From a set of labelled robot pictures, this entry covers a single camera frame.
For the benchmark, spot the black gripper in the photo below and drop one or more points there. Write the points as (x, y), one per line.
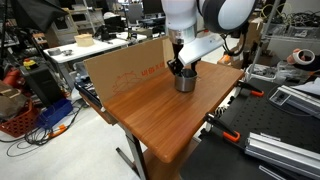
(176, 51)

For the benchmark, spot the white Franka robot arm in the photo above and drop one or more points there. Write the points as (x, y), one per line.
(180, 13)

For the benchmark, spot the wooden table with metal legs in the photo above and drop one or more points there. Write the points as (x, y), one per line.
(166, 110)

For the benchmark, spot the brown printed cardboard panel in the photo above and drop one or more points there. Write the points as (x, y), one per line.
(126, 66)

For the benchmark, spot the white background table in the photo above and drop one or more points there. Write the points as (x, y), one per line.
(86, 50)

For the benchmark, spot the black perforated breadboard table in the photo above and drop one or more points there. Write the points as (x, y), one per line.
(266, 123)

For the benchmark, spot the small wooden box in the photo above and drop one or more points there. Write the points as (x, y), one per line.
(84, 40)

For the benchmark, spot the white pink tape roll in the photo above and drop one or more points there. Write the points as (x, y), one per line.
(301, 56)

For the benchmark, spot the blue plastic bin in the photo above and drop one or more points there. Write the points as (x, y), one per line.
(55, 113)

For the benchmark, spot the black computer case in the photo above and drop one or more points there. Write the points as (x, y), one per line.
(41, 83)

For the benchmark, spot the yellow emergency stop button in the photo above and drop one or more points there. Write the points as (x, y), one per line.
(30, 63)

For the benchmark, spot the black photo softbox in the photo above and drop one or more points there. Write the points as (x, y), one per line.
(36, 13)

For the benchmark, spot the red plastic basket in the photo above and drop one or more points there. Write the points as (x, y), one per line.
(20, 121)

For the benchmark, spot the brown bag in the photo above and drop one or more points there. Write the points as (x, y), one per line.
(10, 100)

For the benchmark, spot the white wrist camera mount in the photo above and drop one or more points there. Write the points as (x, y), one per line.
(200, 48)

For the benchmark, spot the silver aluminium post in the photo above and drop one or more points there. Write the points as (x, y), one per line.
(263, 36)

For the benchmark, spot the aluminium rail with bracket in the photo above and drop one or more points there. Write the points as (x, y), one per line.
(300, 100)

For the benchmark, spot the long aluminium extrusion rail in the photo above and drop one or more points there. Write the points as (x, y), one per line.
(283, 153)

